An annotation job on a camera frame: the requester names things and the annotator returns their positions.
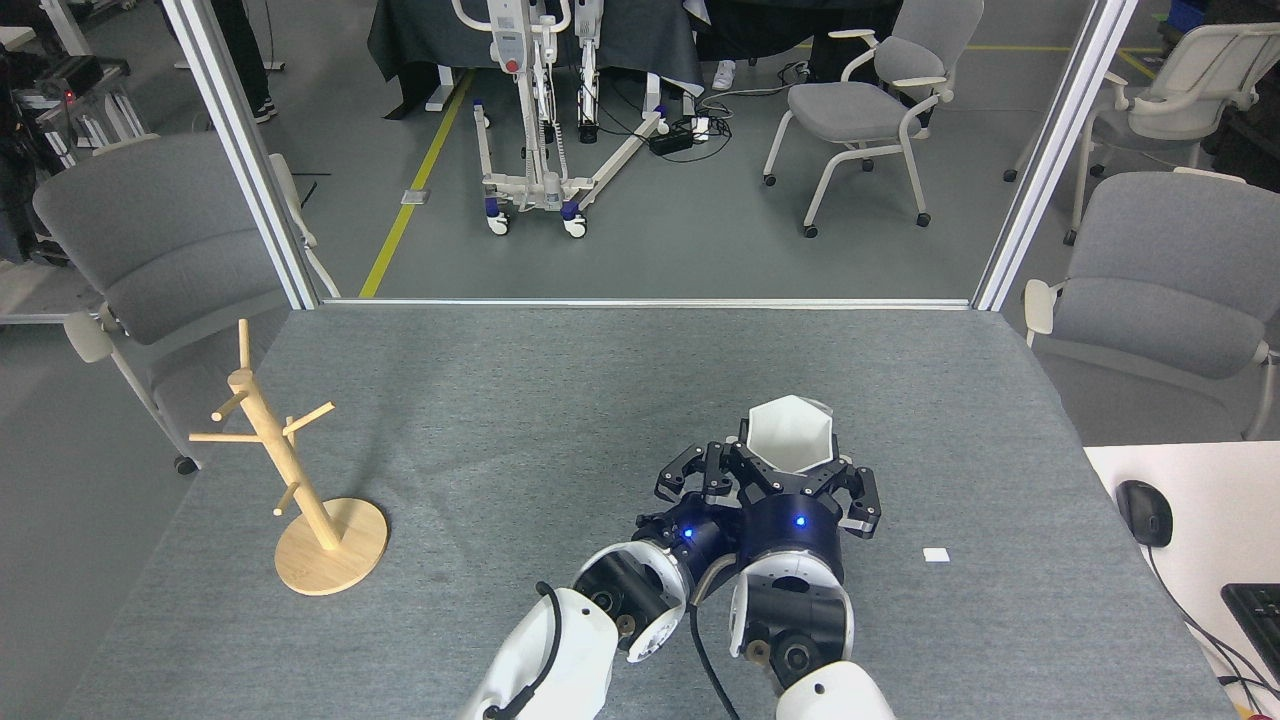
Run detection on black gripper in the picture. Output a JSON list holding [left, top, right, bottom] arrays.
[[634, 440, 749, 603], [722, 420, 884, 588]]

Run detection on white hexagonal cup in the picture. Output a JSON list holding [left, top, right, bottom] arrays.
[[739, 395, 837, 477]]

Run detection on wooden cup rack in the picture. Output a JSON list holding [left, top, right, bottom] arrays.
[[189, 319, 389, 598]]

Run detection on dark equipment rack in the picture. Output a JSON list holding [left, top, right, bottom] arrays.
[[0, 0, 151, 267]]

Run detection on black power strip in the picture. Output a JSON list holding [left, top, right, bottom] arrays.
[[648, 117, 714, 157]]

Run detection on black computer mouse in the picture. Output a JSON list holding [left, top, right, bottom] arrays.
[[1116, 480, 1174, 549]]

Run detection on white stand on wheels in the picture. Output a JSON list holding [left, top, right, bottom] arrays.
[[450, 0, 670, 239]]

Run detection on white desk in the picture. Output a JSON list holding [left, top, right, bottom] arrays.
[[1084, 441, 1280, 720]]

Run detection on black keyboard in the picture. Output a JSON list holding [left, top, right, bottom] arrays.
[[1221, 583, 1280, 683]]

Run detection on black table cloth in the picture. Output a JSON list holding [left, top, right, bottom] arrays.
[[367, 0, 706, 122]]

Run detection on white mesh-back chair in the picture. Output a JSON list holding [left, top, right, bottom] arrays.
[[1003, 22, 1280, 247]]

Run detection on person's legs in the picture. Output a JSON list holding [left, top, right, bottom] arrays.
[[205, 0, 280, 126]]

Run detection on silver frame crossbar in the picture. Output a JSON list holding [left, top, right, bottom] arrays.
[[320, 297, 974, 311]]

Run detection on grey chair with white frame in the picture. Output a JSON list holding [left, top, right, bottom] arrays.
[[1022, 168, 1280, 441], [33, 133, 342, 477], [762, 0, 986, 240]]

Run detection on silver frame post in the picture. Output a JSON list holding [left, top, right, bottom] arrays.
[[160, 0, 322, 312], [972, 0, 1141, 313]]

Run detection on black mouse cable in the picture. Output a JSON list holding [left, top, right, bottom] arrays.
[[1145, 545, 1280, 703]]

